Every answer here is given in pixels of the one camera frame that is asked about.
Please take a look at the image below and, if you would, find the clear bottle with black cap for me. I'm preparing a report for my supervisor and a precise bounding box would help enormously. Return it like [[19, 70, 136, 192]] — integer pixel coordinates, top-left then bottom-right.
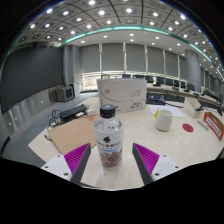
[[93, 104, 125, 171]]

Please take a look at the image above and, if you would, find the grey box monitor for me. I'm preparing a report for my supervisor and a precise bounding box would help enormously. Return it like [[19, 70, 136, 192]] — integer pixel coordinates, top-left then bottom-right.
[[49, 85, 75, 103]]

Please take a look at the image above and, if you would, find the black desk conference console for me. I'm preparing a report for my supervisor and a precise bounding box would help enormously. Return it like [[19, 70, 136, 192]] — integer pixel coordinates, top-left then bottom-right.
[[145, 92, 167, 106]]

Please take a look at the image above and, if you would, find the white printed paper carton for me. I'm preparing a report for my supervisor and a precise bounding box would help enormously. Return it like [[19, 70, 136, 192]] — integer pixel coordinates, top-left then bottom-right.
[[96, 77, 148, 114]]

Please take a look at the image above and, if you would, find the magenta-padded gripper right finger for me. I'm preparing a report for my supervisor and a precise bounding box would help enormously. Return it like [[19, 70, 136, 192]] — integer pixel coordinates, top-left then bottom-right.
[[131, 142, 184, 186]]

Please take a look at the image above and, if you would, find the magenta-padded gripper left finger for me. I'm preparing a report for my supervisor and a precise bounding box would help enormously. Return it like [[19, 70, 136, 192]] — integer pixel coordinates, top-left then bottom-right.
[[40, 142, 92, 186]]

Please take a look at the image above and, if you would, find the open red-edged cardboard box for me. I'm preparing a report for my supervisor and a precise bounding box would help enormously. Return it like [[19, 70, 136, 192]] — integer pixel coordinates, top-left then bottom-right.
[[202, 111, 224, 142]]

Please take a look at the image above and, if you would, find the group of black office chairs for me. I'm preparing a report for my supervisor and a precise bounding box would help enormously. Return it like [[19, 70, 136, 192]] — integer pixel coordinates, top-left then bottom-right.
[[121, 73, 224, 101]]

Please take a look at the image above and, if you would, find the brown cardboard sheet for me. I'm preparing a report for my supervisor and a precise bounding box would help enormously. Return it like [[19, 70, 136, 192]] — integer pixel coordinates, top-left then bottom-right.
[[47, 114, 101, 156]]

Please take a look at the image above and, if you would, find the white mug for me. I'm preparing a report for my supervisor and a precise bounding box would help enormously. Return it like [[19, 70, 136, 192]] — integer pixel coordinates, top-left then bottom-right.
[[154, 109, 174, 132]]

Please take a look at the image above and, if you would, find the group of ceiling lights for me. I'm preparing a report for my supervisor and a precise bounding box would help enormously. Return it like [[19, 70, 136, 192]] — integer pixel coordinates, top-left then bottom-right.
[[13, 0, 224, 81]]

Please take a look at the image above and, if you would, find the flat round red coaster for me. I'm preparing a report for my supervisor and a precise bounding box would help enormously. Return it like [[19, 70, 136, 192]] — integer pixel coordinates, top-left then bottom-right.
[[181, 123, 195, 133]]

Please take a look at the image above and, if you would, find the long curved conference desk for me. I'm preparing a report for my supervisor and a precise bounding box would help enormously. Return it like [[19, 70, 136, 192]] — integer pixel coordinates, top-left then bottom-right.
[[146, 83, 224, 108]]

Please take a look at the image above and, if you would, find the black power strip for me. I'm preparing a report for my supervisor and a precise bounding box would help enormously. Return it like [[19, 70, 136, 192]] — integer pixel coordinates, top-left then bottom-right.
[[59, 104, 89, 123]]

